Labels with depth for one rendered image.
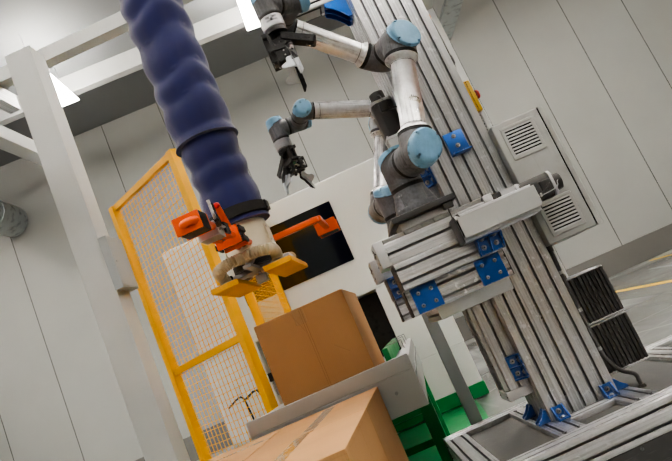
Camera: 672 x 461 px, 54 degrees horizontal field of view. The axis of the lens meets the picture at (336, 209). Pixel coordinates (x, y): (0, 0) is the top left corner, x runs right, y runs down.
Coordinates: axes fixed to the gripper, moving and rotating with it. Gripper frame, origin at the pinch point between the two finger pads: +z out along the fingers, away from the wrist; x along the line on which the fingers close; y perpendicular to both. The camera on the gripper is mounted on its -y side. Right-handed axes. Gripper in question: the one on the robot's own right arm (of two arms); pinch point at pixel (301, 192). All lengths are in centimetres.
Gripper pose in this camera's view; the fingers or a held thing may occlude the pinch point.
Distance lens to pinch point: 284.4
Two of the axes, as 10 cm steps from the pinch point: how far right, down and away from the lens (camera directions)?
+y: 5.3, -3.9, -7.5
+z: 4.0, 9.0, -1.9
